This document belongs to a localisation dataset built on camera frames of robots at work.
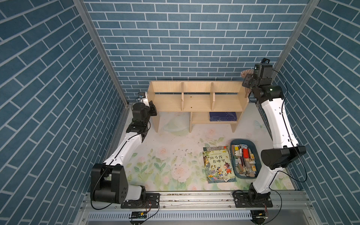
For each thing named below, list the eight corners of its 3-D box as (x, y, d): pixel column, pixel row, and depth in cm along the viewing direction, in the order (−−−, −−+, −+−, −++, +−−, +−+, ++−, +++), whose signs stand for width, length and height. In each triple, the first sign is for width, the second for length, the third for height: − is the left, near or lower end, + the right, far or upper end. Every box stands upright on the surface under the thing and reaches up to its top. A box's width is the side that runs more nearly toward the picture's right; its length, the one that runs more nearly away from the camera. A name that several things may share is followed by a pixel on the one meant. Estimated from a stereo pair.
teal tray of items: (236, 178, 83) (237, 177, 80) (228, 141, 98) (229, 139, 96) (264, 178, 83) (267, 177, 80) (252, 141, 98) (254, 139, 96)
